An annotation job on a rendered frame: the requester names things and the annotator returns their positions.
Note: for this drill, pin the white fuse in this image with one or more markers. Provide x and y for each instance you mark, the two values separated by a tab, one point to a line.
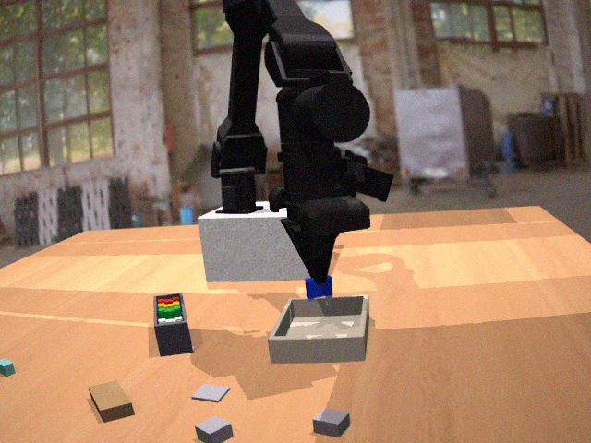
177	319

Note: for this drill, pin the blue blade fuse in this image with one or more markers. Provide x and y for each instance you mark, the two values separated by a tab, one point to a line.
318	290

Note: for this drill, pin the small light blue cube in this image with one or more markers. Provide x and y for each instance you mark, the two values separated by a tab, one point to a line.
6	368

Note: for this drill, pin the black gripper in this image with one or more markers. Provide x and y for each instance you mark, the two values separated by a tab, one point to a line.
317	210

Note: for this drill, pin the tan rectangular block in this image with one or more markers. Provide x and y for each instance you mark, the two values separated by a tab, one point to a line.
111	401

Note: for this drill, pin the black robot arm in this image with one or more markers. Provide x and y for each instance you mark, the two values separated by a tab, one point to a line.
317	102

